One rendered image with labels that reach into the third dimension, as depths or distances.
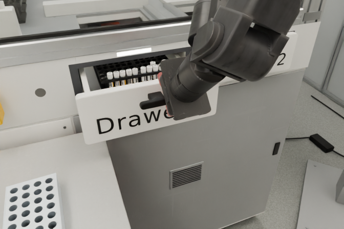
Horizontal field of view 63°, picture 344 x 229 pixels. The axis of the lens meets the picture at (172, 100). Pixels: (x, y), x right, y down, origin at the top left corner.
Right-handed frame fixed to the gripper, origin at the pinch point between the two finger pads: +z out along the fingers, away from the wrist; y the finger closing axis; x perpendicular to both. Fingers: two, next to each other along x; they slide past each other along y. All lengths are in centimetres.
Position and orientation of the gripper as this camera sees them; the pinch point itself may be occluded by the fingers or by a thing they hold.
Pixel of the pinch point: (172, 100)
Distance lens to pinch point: 55.3
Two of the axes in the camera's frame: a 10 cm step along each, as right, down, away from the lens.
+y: -2.6, -9.5, 1.9
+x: -9.3, 1.9, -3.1
